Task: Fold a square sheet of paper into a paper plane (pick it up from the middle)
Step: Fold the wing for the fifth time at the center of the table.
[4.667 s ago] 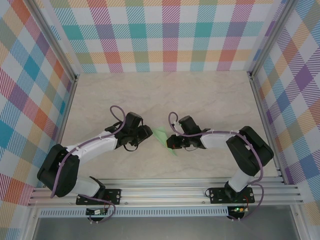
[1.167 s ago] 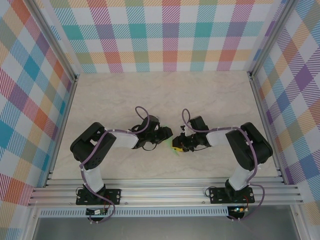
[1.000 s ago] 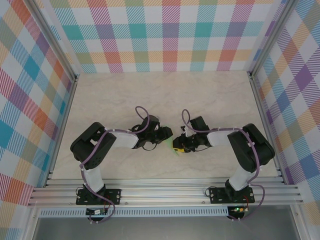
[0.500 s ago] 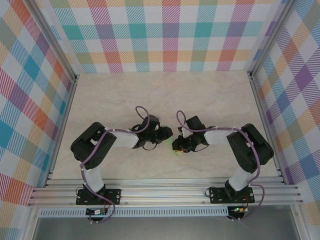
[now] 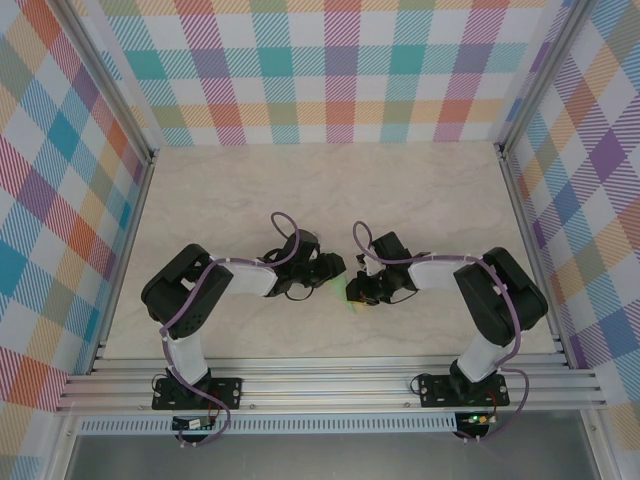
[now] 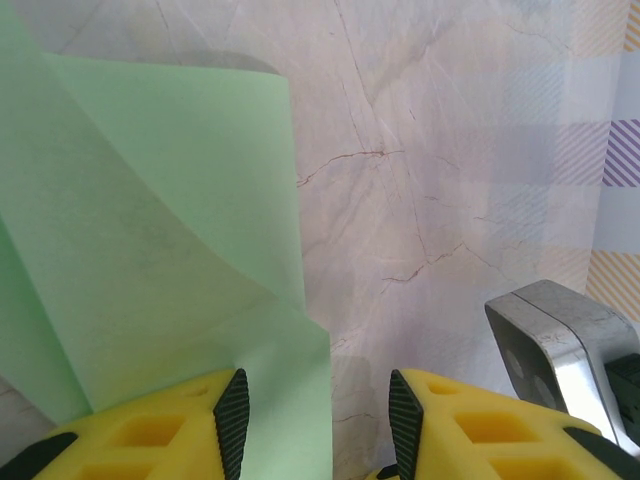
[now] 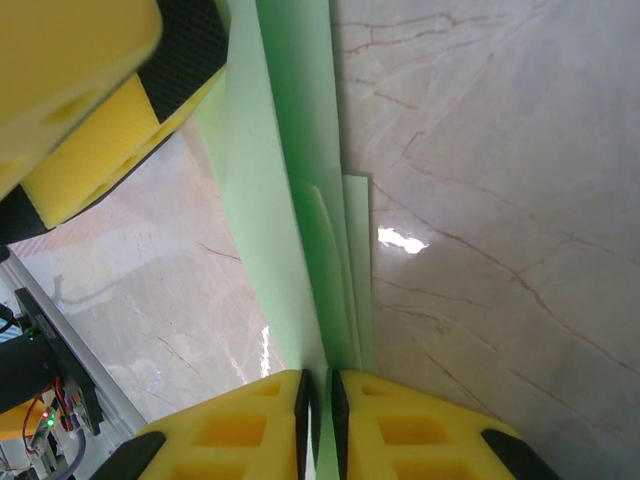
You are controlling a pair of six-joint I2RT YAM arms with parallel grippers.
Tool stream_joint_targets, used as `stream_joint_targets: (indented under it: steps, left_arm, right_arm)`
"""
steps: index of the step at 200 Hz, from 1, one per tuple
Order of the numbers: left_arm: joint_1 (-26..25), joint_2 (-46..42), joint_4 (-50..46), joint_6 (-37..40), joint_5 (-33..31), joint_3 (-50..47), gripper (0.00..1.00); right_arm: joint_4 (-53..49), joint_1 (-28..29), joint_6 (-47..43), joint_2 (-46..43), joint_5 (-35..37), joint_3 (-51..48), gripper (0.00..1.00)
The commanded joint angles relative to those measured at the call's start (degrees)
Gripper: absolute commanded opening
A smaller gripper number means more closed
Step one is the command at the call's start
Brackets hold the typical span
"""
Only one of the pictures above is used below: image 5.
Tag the dark circuit board white label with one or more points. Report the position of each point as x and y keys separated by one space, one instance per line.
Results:
x=192 y=424

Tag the aluminium side rail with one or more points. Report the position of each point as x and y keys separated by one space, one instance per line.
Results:
x=531 y=250
x=127 y=250

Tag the aluminium frame post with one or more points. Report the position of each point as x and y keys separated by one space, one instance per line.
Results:
x=541 y=75
x=108 y=75

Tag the small circuit board with LED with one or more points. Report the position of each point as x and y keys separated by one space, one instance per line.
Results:
x=477 y=419

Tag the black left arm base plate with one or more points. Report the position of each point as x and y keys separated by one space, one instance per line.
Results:
x=227 y=392

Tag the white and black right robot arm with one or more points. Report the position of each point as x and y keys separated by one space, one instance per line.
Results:
x=435 y=275

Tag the light green paper sheet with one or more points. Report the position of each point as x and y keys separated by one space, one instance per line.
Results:
x=339 y=289

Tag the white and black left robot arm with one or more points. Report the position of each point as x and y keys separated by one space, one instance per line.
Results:
x=250 y=277

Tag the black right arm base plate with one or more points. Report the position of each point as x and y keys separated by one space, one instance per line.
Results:
x=435 y=392

